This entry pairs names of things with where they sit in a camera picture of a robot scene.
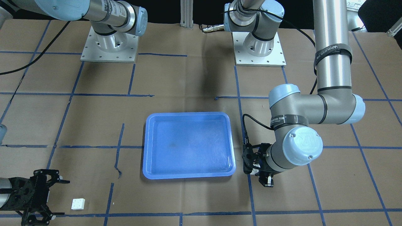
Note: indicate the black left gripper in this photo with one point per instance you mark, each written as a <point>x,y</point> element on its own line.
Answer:
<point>266,174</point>

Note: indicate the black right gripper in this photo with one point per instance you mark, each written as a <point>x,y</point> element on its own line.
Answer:
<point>16,183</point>

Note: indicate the white block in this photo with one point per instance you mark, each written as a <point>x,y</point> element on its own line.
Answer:
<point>78,204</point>

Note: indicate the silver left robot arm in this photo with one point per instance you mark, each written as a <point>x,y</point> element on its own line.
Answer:
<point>297,144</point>

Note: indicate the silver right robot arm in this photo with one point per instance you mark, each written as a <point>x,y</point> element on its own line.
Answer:
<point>112,21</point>

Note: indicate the blue plastic tray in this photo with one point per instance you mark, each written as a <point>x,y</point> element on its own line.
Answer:
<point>188,145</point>

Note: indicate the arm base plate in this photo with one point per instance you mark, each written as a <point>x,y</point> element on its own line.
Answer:
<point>117,47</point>
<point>252,52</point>

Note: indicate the aluminium frame post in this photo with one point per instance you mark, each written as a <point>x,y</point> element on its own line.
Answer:
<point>186,12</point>

